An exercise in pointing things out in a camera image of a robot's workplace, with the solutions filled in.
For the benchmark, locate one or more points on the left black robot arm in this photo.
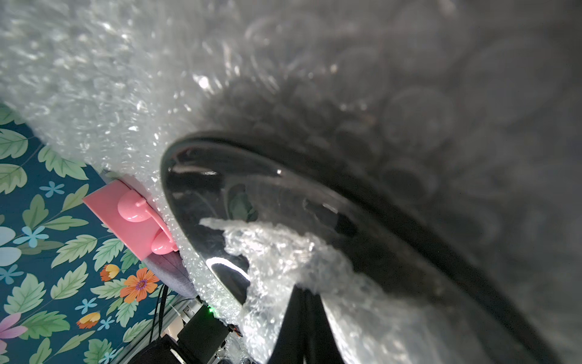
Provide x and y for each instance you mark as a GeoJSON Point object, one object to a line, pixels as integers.
{"type": "Point", "coordinates": [197, 342]}

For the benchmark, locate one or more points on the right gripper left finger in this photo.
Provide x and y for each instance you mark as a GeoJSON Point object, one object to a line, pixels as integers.
{"type": "Point", "coordinates": [289, 348]}

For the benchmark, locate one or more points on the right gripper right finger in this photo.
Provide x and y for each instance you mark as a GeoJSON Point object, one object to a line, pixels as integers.
{"type": "Point", "coordinates": [320, 346]}

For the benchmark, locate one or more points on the black dinner plate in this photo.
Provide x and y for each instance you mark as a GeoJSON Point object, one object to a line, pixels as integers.
{"type": "Point", "coordinates": [265, 219]}

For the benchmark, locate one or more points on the pink toy clock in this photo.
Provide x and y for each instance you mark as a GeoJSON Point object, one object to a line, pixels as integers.
{"type": "Point", "coordinates": [131, 219]}

